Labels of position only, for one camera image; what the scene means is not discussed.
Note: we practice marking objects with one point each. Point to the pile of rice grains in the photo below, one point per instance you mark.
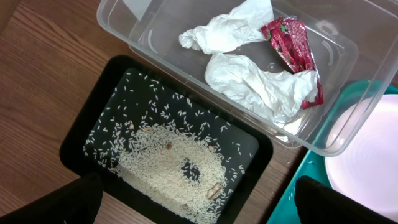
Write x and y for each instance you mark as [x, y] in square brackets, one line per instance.
[163, 144]

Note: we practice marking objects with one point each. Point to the black food waste tray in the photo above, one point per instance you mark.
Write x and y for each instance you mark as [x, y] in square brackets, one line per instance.
[93, 109]

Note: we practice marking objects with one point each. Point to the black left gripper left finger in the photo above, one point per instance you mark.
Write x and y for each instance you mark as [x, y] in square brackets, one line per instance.
[76, 202]

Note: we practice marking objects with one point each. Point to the red snack wrapper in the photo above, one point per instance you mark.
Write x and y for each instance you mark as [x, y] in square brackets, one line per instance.
[288, 36]

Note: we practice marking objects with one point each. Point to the white napkin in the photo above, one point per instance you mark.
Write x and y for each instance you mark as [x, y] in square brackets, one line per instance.
[274, 96]
[226, 32]

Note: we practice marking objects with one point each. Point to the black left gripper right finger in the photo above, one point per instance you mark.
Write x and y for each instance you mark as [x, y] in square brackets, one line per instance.
[317, 203]

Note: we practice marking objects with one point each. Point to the clear plastic waste bin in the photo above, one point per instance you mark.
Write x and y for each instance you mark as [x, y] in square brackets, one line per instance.
[354, 44]

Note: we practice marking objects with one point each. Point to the teal serving tray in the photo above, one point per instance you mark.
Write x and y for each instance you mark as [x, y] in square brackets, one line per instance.
[335, 132]

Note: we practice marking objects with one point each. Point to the large white plate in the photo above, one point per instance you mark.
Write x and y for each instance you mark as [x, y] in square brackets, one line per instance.
[366, 171]

